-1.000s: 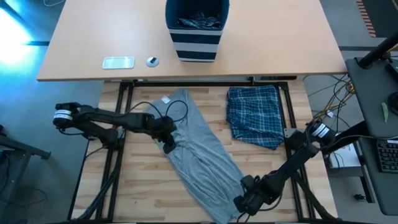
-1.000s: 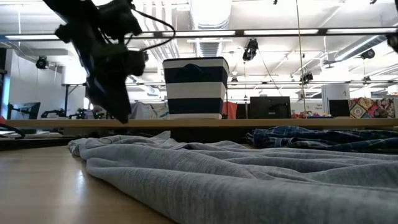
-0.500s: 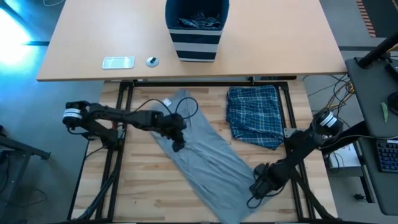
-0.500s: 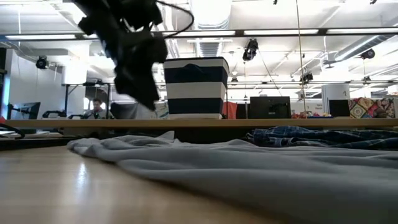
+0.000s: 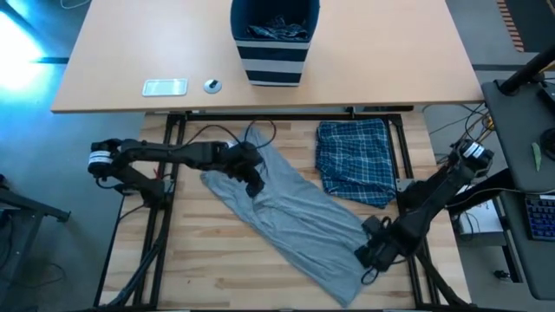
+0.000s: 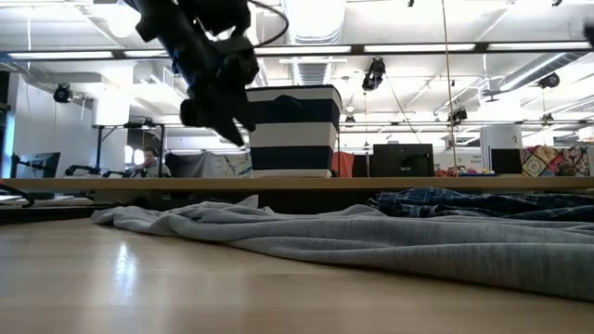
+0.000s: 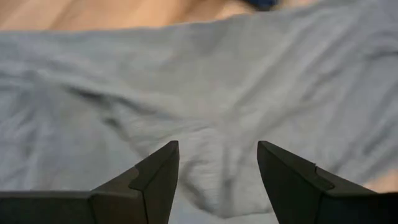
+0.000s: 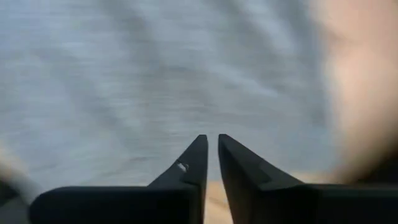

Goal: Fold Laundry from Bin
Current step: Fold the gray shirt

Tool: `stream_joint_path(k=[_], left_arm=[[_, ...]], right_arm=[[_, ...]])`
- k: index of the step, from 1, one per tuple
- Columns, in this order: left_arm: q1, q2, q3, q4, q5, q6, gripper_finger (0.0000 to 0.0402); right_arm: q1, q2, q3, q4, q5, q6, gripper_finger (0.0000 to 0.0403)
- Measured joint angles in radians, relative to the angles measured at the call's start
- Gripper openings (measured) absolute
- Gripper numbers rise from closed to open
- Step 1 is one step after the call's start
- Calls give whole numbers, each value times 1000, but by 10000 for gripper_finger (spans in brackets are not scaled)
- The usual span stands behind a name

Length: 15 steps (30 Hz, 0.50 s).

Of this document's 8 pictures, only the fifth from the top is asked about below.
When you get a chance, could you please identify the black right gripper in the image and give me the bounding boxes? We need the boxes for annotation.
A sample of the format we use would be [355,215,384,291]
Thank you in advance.
[354,220,417,273]

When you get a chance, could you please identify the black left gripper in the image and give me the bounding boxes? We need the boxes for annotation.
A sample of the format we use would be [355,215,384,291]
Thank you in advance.
[215,140,266,198]

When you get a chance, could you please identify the grey garment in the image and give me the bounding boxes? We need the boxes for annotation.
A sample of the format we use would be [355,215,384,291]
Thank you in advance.
[199,125,374,309]

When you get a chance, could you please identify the blue plaid pants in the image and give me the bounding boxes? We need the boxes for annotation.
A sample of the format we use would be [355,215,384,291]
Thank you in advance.
[315,117,396,211]

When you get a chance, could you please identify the navy striped fabric laundry bin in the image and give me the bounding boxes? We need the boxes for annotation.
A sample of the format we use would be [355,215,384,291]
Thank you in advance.
[229,0,321,88]

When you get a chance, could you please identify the dark garment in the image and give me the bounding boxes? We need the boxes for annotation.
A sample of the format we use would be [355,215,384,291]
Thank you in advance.
[245,15,310,42]

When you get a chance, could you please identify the white papers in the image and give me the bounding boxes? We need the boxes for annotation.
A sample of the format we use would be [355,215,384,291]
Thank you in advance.
[454,198,506,236]

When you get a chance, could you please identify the pale rectangular plate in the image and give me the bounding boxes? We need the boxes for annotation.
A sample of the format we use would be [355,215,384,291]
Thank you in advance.
[141,78,189,97]

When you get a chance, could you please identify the black desk leg bar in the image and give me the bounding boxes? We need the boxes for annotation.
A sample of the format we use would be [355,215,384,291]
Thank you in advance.
[446,168,515,214]

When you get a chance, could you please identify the black keyboard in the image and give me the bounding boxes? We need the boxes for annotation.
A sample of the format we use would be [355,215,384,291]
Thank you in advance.
[524,194,555,242]

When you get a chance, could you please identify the dark grey side desk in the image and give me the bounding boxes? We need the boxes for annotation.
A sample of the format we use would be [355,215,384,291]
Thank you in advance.
[481,80,555,302]

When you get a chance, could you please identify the beige desk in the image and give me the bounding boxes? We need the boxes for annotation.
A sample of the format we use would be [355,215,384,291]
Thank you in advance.
[50,0,486,114]

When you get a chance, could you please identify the black metal stand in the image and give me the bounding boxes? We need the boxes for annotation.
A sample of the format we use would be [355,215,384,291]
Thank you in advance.
[0,172,72,261]

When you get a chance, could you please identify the black round pole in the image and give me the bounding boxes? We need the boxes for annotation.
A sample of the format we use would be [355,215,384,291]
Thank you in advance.
[498,45,555,95]

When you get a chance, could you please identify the orange black striped strip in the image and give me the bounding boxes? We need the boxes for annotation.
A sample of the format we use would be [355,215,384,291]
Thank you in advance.
[496,0,526,53]

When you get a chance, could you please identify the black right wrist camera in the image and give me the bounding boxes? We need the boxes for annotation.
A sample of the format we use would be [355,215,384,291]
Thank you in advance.
[362,215,383,236]

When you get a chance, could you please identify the black braided cable sleeve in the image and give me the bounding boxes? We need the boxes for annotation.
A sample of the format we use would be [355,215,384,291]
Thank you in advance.
[401,242,472,309]
[106,224,168,309]

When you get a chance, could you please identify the black aluminium table frame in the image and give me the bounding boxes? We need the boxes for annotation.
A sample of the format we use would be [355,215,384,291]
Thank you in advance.
[93,111,478,312]

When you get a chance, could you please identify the black cable bundle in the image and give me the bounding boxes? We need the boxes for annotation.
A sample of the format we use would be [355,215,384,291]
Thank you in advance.
[427,102,495,157]

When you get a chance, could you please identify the yellow cable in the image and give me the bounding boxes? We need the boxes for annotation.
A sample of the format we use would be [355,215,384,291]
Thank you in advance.
[450,116,495,155]

